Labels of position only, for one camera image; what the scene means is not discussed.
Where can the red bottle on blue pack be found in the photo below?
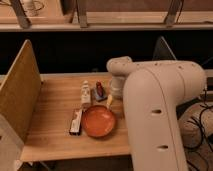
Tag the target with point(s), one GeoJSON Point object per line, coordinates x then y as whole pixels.
{"type": "Point", "coordinates": [99, 92]}

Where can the upper wooden shelf frame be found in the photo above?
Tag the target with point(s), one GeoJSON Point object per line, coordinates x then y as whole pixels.
{"type": "Point", "coordinates": [107, 15]}

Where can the black rectangular bar package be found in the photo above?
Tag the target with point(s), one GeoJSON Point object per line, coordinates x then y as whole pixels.
{"type": "Point", "coordinates": [75, 126]}

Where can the white cup on shelf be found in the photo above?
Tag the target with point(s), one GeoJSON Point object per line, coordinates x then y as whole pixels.
{"type": "Point", "coordinates": [30, 8]}

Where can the right dark side panel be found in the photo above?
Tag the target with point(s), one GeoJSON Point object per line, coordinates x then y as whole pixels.
{"type": "Point", "coordinates": [162, 51]}

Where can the left wooden side panel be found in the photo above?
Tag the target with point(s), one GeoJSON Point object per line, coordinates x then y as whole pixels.
{"type": "Point", "coordinates": [19, 92]}

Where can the orange ceramic bowl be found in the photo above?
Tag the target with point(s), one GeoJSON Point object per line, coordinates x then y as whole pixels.
{"type": "Point", "coordinates": [98, 121]}

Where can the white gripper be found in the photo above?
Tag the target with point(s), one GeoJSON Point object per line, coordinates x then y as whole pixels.
{"type": "Point", "coordinates": [116, 89]}

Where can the white tube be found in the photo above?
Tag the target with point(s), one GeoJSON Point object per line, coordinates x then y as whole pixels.
{"type": "Point", "coordinates": [85, 95]}

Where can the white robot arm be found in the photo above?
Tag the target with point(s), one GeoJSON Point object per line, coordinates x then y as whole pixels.
{"type": "Point", "coordinates": [151, 92]}

